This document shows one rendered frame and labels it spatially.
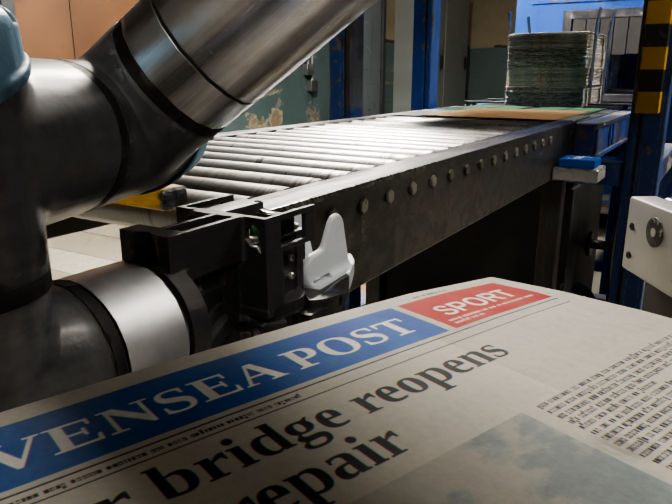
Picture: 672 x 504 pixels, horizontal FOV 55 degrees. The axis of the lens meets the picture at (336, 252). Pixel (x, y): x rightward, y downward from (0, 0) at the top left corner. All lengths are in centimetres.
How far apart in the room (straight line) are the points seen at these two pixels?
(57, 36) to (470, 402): 421
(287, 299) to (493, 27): 936
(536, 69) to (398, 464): 243
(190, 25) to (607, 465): 25
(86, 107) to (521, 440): 22
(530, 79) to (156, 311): 232
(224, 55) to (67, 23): 408
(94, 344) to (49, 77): 11
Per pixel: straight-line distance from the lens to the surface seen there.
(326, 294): 43
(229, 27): 31
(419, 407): 18
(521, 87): 257
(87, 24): 447
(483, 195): 110
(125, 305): 31
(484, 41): 974
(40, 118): 28
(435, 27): 259
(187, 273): 35
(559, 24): 418
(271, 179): 76
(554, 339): 24
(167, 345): 32
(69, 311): 30
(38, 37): 426
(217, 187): 73
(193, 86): 32
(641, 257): 83
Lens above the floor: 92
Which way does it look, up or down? 16 degrees down
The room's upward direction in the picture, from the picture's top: straight up
